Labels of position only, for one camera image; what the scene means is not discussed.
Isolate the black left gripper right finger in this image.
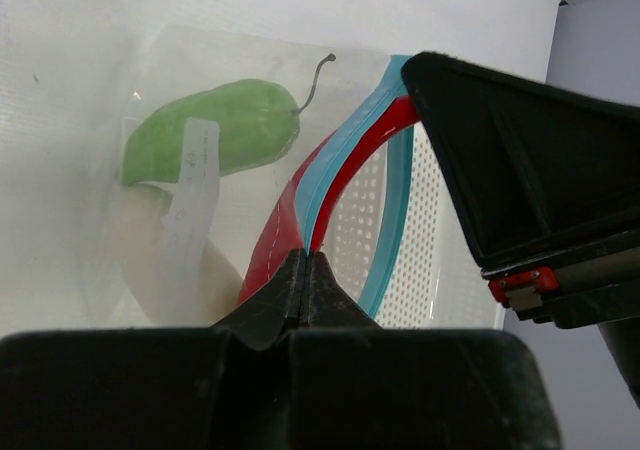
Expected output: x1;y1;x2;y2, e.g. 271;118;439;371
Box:
288;253;562;449

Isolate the white perforated plastic basket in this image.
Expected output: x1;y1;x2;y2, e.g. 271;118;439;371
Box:
323;126;505;329

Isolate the clear zip top bag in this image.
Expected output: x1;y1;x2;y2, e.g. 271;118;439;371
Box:
83;25;407;327

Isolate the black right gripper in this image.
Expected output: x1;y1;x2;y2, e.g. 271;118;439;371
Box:
487;248;639;401

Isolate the white toy radish green top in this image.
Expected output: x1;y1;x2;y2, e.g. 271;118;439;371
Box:
111;185;242;327

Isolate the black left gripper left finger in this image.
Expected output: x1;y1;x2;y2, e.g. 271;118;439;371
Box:
0;248;307;450

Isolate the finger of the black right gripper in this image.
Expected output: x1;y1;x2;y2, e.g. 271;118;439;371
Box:
401;52;639;274

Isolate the green toy pepper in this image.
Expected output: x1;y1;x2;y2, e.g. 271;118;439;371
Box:
119;53;336;186

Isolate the red toy chili pepper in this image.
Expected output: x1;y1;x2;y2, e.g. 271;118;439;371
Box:
237;96;418;316

